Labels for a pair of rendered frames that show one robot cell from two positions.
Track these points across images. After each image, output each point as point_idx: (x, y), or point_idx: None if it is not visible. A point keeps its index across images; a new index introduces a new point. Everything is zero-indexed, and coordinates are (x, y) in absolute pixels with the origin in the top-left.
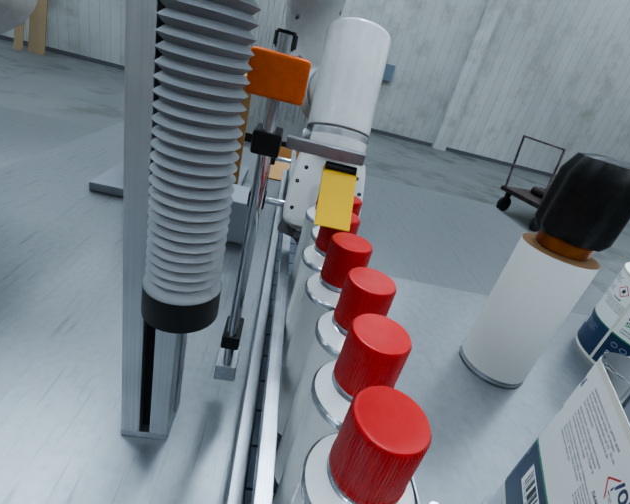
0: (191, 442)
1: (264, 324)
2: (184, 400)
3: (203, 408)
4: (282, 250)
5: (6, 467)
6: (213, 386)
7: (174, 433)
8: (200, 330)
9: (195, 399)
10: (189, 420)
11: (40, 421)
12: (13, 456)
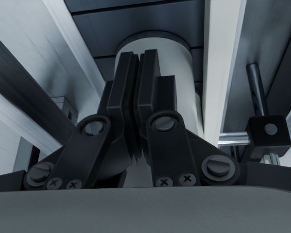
0: (95, 112)
1: (96, 72)
2: (65, 93)
3: (86, 95)
4: (47, 153)
5: (13, 132)
6: (79, 79)
7: (79, 110)
8: None
9: (73, 91)
10: (82, 103)
11: None
12: (8, 130)
